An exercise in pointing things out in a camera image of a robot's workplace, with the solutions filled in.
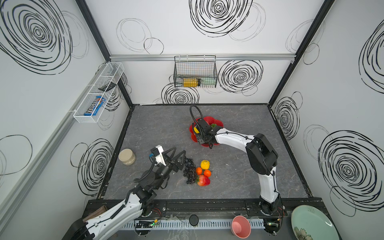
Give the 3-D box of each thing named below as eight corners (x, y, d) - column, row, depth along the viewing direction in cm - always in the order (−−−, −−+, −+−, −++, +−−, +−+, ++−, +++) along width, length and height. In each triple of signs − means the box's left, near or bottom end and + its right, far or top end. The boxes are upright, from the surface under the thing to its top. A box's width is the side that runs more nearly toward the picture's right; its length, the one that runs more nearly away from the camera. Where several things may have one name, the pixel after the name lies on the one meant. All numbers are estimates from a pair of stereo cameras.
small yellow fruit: (200, 170, 88) (201, 167, 85) (200, 162, 91) (200, 159, 87) (209, 170, 88) (210, 167, 85) (209, 162, 91) (209, 159, 87)
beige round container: (121, 165, 90) (116, 160, 85) (125, 153, 95) (120, 148, 90) (134, 165, 90) (130, 160, 85) (137, 153, 95) (133, 148, 90)
